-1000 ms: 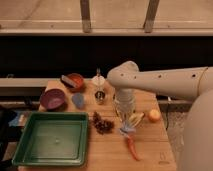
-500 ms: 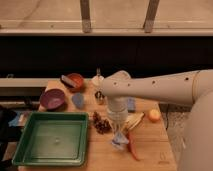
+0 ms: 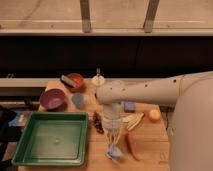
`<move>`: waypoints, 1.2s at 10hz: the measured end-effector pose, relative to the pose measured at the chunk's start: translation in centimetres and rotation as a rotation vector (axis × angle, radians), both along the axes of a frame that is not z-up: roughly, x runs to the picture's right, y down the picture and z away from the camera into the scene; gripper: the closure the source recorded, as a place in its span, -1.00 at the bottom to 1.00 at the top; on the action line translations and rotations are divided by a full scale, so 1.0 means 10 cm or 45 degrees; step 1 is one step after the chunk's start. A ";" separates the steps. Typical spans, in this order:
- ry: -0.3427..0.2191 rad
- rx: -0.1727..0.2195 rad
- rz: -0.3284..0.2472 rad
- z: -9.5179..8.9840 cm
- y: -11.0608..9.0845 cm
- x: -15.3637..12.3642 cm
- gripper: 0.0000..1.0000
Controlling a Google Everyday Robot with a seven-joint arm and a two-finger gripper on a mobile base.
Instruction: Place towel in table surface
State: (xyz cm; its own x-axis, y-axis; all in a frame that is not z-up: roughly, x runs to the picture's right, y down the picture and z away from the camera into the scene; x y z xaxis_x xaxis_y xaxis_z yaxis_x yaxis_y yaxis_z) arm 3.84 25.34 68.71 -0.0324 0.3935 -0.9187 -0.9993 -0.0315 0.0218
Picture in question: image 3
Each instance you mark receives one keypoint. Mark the orange apple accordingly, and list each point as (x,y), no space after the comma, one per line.
(154,115)

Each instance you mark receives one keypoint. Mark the white round bottle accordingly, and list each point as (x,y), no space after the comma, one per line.
(98,79)

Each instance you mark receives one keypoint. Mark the black object at left edge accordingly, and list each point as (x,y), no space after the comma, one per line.
(7,134)

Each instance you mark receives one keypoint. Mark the green plastic tray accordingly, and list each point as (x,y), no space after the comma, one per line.
(57,139)

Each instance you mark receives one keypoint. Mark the peeled banana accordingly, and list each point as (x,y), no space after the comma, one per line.
(132,120)

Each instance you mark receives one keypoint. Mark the dark purple bowl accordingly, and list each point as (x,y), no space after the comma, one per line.
(52,99)

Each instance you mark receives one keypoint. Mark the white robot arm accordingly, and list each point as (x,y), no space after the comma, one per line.
(188,102)

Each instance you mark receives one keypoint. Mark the orange carrot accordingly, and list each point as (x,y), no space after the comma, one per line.
(131,146)

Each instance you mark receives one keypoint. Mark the grey block in bowl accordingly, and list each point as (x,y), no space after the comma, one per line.
(68,81)

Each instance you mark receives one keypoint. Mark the orange red bowl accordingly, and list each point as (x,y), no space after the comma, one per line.
(78,79)

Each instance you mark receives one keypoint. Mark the blue heart-shaped object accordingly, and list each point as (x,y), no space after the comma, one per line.
(78,100)

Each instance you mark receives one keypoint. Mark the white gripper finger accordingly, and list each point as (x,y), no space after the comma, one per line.
(116,137)
(109,139)

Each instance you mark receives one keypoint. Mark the dark grape bunch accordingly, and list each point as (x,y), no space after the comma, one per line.
(97,123)

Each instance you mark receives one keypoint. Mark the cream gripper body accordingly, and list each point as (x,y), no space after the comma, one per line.
(111,124)

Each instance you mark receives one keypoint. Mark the blue sponge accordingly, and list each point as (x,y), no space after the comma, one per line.
(129,107)

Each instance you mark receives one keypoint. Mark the lavender towel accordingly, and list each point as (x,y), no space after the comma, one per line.
(113,153)

